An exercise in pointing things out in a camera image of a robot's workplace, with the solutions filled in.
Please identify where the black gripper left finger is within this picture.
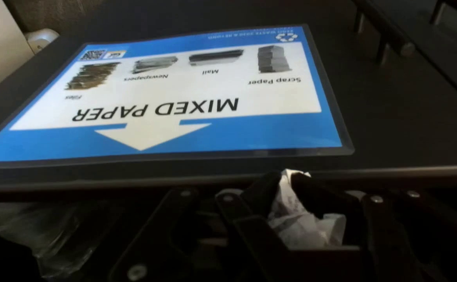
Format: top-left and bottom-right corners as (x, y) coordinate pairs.
(108, 170), (304, 282)

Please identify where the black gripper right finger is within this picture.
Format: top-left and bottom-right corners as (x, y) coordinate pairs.
(290, 174), (457, 282)

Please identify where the white tissue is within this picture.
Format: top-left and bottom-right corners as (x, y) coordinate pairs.
(267, 167), (350, 250)

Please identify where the black rubbish bin clear liner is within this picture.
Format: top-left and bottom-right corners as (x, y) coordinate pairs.
(0, 200), (137, 282)

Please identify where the black cabinet with stone counter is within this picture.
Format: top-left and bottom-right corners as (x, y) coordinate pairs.
(0, 0), (457, 194)

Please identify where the blue sign arrow pointing up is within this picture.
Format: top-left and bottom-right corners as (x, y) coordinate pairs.
(0, 22), (357, 169)

